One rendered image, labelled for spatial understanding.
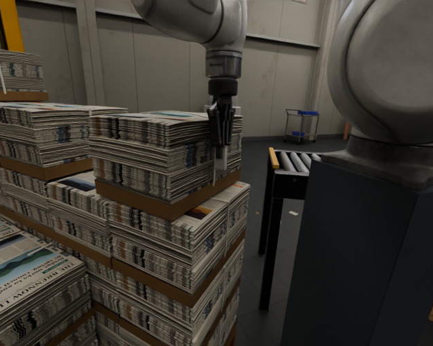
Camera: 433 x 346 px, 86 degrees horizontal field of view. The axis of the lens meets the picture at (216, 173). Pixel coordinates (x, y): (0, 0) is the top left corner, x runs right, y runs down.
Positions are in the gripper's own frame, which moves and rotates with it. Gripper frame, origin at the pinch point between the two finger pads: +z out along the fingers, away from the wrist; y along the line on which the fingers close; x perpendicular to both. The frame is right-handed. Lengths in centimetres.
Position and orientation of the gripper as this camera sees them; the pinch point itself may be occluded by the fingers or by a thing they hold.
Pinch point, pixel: (220, 157)
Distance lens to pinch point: 65.0
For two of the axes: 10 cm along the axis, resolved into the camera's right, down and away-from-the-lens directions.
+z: -0.2, 9.6, 3.0
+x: 8.9, 1.5, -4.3
